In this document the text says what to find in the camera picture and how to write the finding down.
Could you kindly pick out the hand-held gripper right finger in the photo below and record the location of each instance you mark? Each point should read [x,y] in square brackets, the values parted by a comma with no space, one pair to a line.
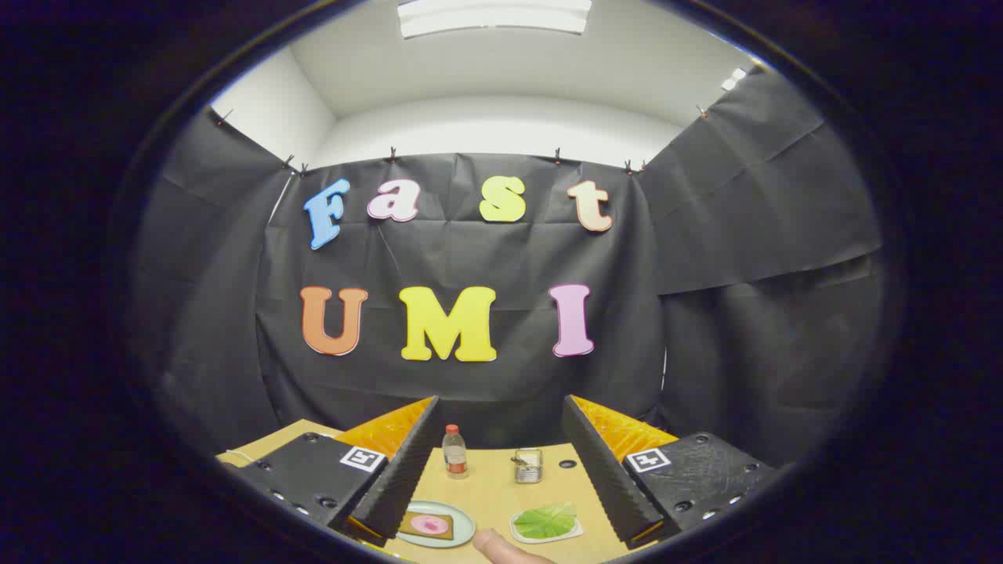
[607,478]

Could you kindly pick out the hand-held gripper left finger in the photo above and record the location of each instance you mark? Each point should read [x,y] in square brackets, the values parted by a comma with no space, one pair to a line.
[403,478]

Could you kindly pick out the green lettuce leaf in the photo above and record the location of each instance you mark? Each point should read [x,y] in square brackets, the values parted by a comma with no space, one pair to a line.
[545,521]

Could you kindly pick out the pink ham slice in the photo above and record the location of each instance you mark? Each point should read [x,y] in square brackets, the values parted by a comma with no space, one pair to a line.
[429,525]

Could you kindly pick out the toast slice under ham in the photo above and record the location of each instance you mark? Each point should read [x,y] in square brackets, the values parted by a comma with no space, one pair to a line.
[407,533]

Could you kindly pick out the clear bottle with red cap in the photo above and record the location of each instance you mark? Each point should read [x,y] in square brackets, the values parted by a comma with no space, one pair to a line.
[454,456]

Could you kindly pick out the white square plate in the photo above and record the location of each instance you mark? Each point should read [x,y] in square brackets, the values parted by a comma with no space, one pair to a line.
[576,533]

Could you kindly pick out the pale green round plate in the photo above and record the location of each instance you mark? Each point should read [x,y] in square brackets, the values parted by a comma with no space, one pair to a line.
[464,526]

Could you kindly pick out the small ceiling light panel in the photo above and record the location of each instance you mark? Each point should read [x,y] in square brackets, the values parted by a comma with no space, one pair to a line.
[734,78]

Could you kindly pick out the large ceiling light panel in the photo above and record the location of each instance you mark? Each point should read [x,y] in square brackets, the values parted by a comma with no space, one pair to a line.
[494,17]

